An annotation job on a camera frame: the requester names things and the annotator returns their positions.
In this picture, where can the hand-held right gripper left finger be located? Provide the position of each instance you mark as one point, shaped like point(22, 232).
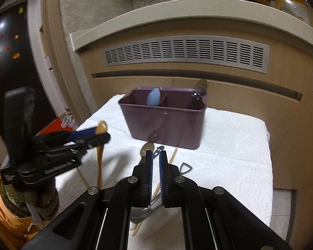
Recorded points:
point(148, 179)

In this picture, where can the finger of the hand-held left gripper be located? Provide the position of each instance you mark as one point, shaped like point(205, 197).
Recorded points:
point(80, 135)
point(99, 139)

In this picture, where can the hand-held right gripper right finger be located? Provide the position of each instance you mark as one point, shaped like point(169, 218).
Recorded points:
point(163, 182)

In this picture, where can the brown wooden spoon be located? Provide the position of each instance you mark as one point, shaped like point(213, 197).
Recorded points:
point(100, 161)

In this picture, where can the wooden chopstick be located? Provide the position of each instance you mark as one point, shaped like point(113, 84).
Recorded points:
point(173, 156)

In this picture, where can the metal spoon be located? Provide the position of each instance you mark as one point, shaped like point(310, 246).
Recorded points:
point(145, 149)
point(142, 213)
point(201, 86)

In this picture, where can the purple plastic utensil caddy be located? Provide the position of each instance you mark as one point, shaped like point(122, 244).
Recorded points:
point(161, 125)

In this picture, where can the person's left forearm orange sleeve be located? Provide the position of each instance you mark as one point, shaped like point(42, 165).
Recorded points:
point(7, 229)

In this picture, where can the person's left hand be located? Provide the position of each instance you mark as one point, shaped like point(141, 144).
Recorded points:
point(41, 198)

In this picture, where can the white slippers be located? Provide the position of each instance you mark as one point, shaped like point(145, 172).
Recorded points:
point(69, 123)

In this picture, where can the red floor mat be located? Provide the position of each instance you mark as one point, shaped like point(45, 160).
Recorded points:
point(52, 127)

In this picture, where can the blue silicone spoon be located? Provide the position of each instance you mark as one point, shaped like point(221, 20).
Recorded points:
point(153, 97)

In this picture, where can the white quilted table cover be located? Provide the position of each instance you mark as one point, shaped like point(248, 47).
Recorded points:
point(224, 148)

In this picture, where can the black metal utensil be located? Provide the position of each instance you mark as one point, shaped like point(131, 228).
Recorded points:
point(197, 96)

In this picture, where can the wooden radiator cabinet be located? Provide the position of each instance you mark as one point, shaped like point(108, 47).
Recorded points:
point(224, 91)

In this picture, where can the long grey vent grille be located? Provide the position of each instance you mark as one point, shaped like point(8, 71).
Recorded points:
point(185, 54)

